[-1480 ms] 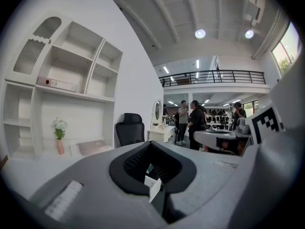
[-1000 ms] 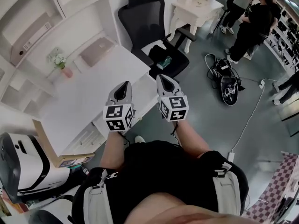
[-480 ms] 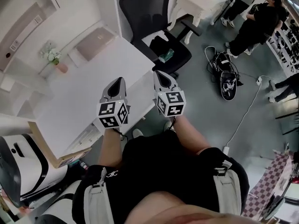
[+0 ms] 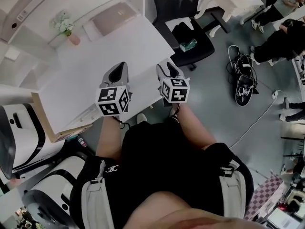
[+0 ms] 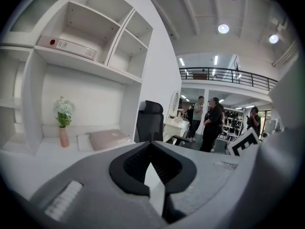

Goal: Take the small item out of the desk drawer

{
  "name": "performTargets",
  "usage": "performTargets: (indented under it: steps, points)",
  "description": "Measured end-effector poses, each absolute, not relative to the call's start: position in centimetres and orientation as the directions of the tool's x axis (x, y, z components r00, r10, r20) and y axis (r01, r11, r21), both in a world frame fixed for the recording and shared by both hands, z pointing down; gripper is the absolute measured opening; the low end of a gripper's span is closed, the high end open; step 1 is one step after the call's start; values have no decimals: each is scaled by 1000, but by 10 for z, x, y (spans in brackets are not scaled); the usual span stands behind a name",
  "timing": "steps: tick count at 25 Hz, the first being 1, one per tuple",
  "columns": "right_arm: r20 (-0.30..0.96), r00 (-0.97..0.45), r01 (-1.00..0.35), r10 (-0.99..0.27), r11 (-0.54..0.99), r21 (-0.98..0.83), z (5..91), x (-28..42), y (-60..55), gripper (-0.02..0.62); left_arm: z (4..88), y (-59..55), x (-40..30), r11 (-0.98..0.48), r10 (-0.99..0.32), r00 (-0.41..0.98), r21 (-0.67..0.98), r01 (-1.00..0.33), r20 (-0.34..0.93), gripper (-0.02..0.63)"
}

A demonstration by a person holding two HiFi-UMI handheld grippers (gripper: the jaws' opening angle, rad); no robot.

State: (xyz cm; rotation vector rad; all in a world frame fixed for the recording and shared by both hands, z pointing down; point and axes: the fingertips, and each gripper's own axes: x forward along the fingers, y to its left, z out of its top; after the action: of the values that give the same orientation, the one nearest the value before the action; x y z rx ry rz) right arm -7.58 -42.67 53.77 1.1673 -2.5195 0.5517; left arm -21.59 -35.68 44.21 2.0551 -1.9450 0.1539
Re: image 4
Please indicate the green bottle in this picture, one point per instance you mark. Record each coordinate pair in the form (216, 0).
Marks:
(189, 44)

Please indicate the person's left forearm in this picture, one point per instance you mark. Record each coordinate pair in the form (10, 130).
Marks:
(108, 139)

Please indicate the white power adapter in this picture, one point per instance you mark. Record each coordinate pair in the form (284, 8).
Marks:
(275, 94)

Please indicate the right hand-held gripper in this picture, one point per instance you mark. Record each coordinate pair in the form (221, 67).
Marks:
(176, 89)

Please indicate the person's left white shoe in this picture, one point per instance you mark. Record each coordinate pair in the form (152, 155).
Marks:
(141, 118)

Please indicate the grey file binder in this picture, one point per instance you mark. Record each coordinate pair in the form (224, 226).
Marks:
(31, 2)

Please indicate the person's right white shoe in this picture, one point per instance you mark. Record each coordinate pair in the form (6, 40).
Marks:
(172, 115)

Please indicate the black cloth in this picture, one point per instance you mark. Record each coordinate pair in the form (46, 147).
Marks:
(181, 32)

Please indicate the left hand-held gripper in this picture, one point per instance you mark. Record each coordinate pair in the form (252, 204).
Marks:
(112, 99)

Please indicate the white desk with hutch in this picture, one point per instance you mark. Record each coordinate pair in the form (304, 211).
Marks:
(95, 56)

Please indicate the white storage shelving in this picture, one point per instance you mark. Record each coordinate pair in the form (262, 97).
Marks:
(300, 73)

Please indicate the person's bare neck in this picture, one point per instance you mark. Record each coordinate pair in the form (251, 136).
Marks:
(178, 213)

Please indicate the person's right forearm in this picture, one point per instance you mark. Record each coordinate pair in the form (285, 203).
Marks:
(195, 128)

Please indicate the pink vase with white flowers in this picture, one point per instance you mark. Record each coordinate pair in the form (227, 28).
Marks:
(74, 39)

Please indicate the pink checkered cloth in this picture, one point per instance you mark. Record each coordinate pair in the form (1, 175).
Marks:
(264, 194)

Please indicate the cardboard box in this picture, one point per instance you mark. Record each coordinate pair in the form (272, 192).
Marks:
(43, 113)

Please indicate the pink laptop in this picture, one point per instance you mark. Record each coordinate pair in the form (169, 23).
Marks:
(114, 15)

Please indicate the white pad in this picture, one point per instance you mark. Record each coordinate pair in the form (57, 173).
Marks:
(91, 32)

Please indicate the person's white shoe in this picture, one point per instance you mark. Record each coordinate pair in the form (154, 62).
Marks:
(172, 115)
(141, 118)

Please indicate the white and black machine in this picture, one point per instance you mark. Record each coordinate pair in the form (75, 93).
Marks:
(52, 182)
(26, 137)

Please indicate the small red and white can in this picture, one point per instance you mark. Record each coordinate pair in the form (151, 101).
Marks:
(82, 142)

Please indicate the person's black shirt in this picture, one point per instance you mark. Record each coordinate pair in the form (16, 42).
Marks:
(166, 163)

